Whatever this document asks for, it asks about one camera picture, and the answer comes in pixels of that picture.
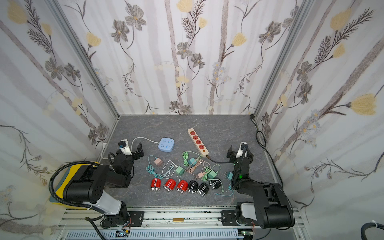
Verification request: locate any black shaver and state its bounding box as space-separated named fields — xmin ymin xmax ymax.
xmin=187 ymin=180 xmax=199 ymax=194
xmin=209 ymin=179 xmax=222 ymax=190
xmin=198 ymin=183 xmax=210 ymax=196

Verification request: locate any pink cable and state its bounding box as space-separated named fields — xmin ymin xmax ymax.
xmin=185 ymin=160 xmax=211 ymax=178

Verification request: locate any light green charger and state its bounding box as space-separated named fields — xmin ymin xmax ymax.
xmin=202 ymin=164 xmax=221 ymax=181

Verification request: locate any red shaver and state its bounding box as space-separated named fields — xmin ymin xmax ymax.
xmin=150 ymin=178 xmax=161 ymax=191
xmin=164 ymin=179 xmax=176 ymax=192
xmin=177 ymin=180 xmax=188 ymax=193

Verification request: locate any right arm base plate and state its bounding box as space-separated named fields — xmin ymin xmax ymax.
xmin=220 ymin=210 xmax=253 ymax=227

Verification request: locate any beige power strip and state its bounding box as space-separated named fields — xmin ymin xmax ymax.
xmin=188 ymin=128 xmax=209 ymax=157

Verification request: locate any teal charger end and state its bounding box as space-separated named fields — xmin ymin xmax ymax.
xmin=226 ymin=172 xmax=234 ymax=181
xmin=187 ymin=158 xmax=197 ymax=167

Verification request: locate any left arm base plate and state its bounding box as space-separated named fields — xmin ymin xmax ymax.
xmin=100 ymin=211 xmax=145 ymax=229

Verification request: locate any black power strip cable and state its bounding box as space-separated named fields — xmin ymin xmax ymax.
xmin=206 ymin=115 xmax=284 ymax=190

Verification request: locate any teal cable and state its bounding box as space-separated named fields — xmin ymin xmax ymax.
xmin=215 ymin=179 xmax=236 ymax=198
xmin=145 ymin=155 xmax=164 ymax=180

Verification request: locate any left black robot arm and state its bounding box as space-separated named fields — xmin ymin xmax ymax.
xmin=48 ymin=141 xmax=145 ymax=229

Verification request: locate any light green cable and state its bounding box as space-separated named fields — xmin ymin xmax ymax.
xmin=181 ymin=150 xmax=203 ymax=168

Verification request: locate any blue round power cube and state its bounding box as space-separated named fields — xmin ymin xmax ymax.
xmin=158 ymin=138 xmax=175 ymax=153

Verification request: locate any white charging cable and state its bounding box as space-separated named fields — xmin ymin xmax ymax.
xmin=161 ymin=159 xmax=178 ymax=180

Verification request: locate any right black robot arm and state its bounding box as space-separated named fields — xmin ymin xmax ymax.
xmin=227 ymin=143 xmax=295 ymax=229

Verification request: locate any yellow lidded box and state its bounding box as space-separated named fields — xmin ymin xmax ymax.
xmin=49 ymin=161 xmax=100 ymax=210

